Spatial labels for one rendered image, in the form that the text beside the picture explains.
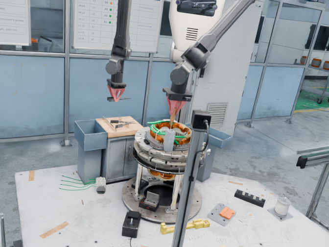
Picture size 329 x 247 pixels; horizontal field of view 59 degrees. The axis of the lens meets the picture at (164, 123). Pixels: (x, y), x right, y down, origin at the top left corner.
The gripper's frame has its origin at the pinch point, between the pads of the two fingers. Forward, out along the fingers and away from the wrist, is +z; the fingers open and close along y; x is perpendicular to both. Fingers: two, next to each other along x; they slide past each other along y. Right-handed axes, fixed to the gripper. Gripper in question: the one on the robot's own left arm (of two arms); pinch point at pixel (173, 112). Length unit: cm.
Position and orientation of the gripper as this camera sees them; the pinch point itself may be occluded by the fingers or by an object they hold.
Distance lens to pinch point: 114.7
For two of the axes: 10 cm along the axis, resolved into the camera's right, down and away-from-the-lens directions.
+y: 9.3, 0.2, 3.7
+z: -1.8, 8.9, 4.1
